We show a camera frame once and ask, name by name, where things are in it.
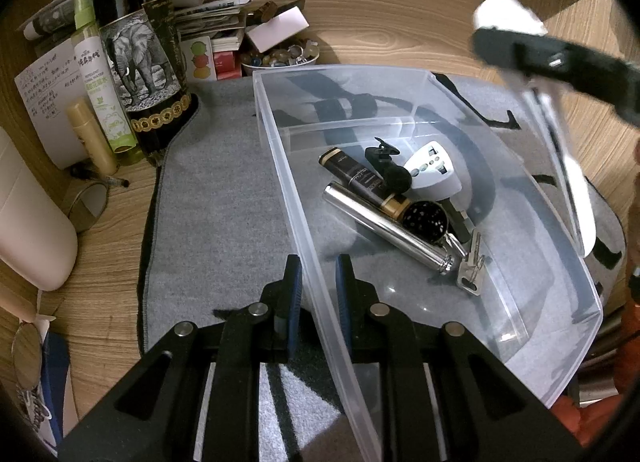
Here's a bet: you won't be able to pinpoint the black clip microphone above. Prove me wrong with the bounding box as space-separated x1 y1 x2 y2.
364 137 412 194

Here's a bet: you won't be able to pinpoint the silver key bunch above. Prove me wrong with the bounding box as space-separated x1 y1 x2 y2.
442 202 487 294

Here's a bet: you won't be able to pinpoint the red small box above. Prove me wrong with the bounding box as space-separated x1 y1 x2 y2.
214 50 241 78

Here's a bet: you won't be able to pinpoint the clear plastic storage box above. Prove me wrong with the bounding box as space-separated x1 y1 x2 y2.
251 64 605 462

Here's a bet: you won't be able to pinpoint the beige lip balm tube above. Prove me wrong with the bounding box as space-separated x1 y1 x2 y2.
66 97 119 177

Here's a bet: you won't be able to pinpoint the fruit print card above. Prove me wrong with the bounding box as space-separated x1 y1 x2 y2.
180 35 218 80

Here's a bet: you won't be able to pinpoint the white card box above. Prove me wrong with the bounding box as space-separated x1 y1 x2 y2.
246 6 308 52

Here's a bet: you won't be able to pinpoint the round wire glasses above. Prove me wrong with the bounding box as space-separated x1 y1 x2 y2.
12 325 46 390

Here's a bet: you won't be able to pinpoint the blue book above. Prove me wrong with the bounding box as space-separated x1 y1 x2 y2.
40 332 66 438

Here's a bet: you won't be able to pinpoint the white handwritten note paper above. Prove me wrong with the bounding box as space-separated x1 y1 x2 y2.
14 37 88 169

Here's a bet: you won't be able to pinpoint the dark elephant label wine bottle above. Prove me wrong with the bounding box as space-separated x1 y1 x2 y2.
92 0 198 165

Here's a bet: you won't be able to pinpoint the stack of printed papers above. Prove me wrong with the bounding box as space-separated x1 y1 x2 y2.
172 0 253 36

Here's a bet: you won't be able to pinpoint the silver metal flashlight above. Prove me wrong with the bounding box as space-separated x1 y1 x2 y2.
322 182 458 275

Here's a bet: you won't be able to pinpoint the bowl of glass beads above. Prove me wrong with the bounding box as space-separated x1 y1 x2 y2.
240 40 321 76

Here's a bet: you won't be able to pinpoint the clear plastic lid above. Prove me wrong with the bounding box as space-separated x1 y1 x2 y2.
472 0 598 258

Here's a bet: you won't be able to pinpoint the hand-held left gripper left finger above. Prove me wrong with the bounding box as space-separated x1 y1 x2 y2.
60 253 304 462

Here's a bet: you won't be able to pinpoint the grey felt mat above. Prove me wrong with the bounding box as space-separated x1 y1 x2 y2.
137 73 628 462

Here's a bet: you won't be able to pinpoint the metal ball chain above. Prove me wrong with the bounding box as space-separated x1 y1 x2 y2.
17 387 53 430

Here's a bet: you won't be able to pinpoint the green spray bottle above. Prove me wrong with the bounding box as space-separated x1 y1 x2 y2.
72 0 143 165

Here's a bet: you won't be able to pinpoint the white travel adapter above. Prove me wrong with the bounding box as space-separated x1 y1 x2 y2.
402 139 463 201

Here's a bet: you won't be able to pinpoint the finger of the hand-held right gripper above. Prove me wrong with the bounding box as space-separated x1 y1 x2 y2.
471 26 640 125

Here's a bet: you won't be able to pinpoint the black pen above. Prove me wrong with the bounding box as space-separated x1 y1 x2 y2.
70 165 130 188

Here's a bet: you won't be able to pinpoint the black gold cosmetic tube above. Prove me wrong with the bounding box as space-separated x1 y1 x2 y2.
319 146 412 221

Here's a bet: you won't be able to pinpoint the rolled printed paper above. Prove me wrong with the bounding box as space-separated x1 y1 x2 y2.
22 0 76 40

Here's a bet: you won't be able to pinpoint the round metal mirror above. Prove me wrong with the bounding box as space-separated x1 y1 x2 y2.
67 182 110 234

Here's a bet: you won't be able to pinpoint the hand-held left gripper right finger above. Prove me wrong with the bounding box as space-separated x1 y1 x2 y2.
334 254 583 462

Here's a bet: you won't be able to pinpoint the cream white rounded case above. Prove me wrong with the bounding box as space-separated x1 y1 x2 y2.
0 127 79 291

